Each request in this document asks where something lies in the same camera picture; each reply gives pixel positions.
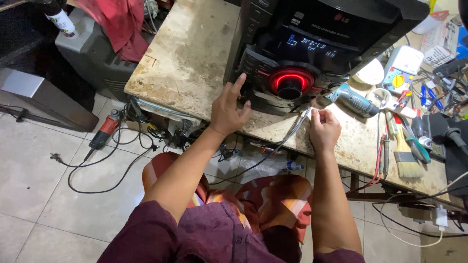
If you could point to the person's right hand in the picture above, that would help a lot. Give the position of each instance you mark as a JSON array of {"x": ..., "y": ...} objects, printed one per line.
[{"x": 325, "y": 131}]

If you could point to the person's left hand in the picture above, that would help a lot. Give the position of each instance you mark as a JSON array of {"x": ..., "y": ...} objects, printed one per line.
[{"x": 226, "y": 113}]

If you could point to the teal power drill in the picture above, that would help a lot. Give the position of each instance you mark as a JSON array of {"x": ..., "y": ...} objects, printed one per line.
[{"x": 353, "y": 100}]

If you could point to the red and black probe leads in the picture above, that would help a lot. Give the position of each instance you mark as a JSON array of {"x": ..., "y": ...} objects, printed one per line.
[{"x": 382, "y": 157}]

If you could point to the clear plastic bottle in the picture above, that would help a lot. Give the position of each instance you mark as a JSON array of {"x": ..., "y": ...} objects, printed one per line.
[{"x": 270, "y": 166}]

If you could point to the white magnifying glass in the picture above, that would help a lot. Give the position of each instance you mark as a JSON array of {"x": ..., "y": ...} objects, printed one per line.
[{"x": 382, "y": 98}]

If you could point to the wooden paint brush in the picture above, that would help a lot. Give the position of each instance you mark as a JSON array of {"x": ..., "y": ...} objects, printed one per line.
[{"x": 404, "y": 155}]

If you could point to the person's orange patterned sarong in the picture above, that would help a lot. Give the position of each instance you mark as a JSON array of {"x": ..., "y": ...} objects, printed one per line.
[{"x": 270, "y": 201}]

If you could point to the black stereo system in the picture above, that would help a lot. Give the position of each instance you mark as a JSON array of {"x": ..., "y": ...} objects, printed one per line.
[{"x": 310, "y": 44}]

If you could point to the white multimeter yellow dial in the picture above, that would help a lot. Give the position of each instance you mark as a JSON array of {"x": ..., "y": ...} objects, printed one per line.
[{"x": 400, "y": 71}]

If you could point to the orange angle grinder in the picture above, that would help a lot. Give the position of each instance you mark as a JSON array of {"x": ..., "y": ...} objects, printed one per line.
[{"x": 104, "y": 131}]

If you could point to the person's maroon shirt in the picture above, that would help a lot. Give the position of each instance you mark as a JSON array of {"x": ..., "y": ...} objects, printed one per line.
[{"x": 190, "y": 237}]

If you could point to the black soldering station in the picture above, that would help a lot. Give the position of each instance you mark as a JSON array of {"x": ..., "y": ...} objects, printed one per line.
[{"x": 453, "y": 153}]

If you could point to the red cloth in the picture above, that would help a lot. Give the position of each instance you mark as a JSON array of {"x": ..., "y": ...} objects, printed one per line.
[{"x": 120, "y": 25}]

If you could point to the white charger plug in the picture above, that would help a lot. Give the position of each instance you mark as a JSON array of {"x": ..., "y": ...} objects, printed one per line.
[{"x": 441, "y": 216}]

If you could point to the printed blister pack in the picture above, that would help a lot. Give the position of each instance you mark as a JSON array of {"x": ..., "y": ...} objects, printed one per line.
[{"x": 440, "y": 44}]

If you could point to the grey old television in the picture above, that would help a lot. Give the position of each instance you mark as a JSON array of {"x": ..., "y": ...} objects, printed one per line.
[{"x": 91, "y": 54}]

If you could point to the white plastic cup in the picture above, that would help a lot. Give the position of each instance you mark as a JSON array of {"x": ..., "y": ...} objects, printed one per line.
[{"x": 426, "y": 23}]

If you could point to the silver metal box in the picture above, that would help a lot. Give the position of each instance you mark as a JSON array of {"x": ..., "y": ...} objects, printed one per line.
[{"x": 44, "y": 96}]

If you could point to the white spray can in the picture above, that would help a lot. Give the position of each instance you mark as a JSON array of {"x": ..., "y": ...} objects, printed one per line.
[{"x": 62, "y": 20}]

